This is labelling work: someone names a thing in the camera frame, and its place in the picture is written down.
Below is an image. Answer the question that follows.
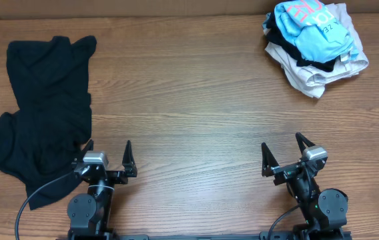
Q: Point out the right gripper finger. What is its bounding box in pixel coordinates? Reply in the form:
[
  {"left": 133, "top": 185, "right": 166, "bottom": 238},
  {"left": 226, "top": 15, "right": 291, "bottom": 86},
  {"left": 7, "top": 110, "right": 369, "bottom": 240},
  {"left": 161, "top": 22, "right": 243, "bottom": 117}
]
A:
[
  {"left": 295, "top": 132, "right": 316, "bottom": 153},
  {"left": 261, "top": 143, "right": 280, "bottom": 177}
]

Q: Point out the black t-shirt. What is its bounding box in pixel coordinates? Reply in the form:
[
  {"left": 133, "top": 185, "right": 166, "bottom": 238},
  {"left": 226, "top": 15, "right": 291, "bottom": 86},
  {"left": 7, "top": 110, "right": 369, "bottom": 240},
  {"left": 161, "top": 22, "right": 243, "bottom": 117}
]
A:
[{"left": 0, "top": 35, "right": 97, "bottom": 210}]

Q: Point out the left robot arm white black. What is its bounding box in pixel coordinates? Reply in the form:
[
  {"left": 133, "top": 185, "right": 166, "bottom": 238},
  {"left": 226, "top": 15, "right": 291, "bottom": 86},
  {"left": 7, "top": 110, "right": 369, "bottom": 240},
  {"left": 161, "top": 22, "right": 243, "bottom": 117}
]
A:
[{"left": 67, "top": 140, "right": 137, "bottom": 239}]

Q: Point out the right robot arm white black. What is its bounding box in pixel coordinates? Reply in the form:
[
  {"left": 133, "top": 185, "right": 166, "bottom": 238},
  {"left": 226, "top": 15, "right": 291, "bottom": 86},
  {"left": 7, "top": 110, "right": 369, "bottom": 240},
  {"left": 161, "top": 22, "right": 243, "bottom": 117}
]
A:
[{"left": 260, "top": 132, "right": 352, "bottom": 240}]

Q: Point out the beige folded garment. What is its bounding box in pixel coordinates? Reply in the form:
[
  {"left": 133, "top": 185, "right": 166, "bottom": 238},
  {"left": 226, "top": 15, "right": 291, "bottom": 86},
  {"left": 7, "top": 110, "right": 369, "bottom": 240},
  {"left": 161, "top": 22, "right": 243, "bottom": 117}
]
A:
[{"left": 265, "top": 3, "right": 369, "bottom": 99}]

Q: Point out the black folded garment in pile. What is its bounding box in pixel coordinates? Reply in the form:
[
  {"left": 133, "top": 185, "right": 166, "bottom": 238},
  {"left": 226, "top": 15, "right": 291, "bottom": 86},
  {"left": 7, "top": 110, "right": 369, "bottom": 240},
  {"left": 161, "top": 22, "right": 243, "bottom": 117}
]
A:
[{"left": 262, "top": 13, "right": 336, "bottom": 73}]

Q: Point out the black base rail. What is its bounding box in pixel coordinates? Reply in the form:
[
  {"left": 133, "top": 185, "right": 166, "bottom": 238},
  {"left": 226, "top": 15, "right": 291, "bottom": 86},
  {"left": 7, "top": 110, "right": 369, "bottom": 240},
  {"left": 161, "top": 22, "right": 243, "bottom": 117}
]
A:
[{"left": 55, "top": 230, "right": 353, "bottom": 240}]

